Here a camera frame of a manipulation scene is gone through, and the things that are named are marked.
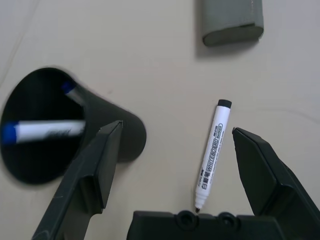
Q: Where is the white marker blue clip cap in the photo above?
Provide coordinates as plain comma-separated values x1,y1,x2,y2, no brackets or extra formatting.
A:
2,120,87,146

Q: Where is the grey glasses case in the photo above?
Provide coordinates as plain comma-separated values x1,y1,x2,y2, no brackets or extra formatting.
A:
200,0,265,48

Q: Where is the black plastic cup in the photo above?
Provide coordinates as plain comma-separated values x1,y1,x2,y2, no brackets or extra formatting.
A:
0,66,148,187

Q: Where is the white marker blue end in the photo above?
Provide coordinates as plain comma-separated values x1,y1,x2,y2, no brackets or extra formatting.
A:
60,80,87,107

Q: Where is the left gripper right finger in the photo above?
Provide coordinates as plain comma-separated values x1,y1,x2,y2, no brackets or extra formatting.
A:
232,126,320,220

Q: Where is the whiteboard marker black cap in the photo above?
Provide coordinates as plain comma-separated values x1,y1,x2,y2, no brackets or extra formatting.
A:
194,99,233,214

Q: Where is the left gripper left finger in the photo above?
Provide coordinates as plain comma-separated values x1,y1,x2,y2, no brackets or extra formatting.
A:
31,119,124,240

